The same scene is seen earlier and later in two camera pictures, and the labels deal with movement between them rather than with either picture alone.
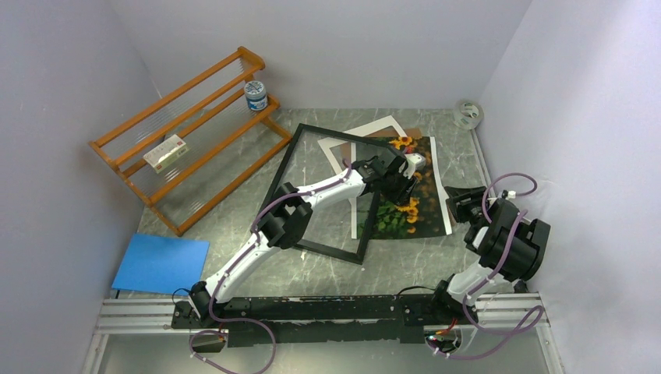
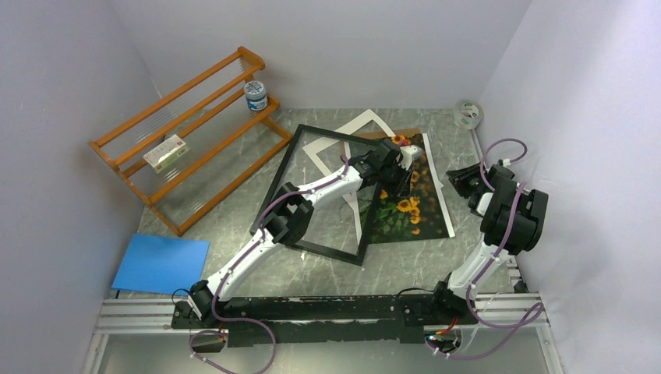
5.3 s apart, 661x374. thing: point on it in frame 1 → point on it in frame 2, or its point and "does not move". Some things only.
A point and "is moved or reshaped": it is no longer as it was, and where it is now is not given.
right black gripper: x=476 y=195 → x=459 y=178
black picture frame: x=282 y=167 does not move
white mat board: x=375 y=126 is moved or reshaped
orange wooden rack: x=189 y=150 does not move
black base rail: x=332 y=320 does not move
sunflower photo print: x=422 y=216 does not move
